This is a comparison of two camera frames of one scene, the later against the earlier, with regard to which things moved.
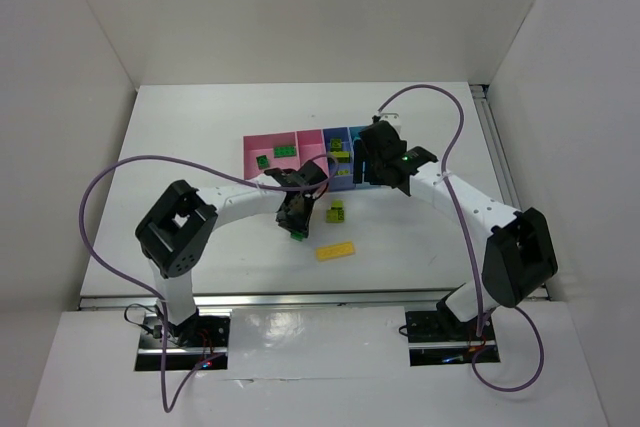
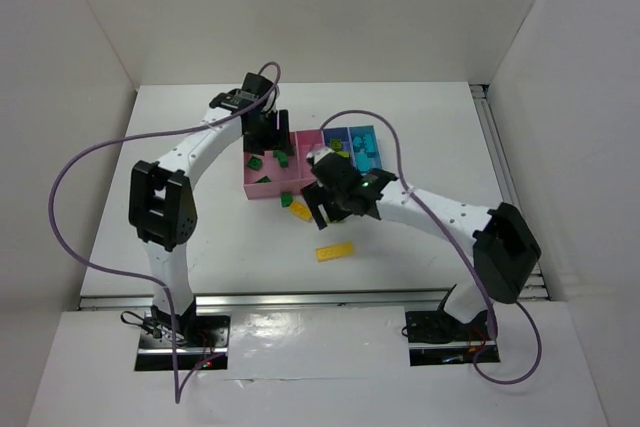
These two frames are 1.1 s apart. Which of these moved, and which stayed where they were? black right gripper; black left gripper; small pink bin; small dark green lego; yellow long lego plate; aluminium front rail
Moved: small dark green lego; black right gripper; black left gripper
Stayed: yellow long lego plate; aluminium front rail; small pink bin
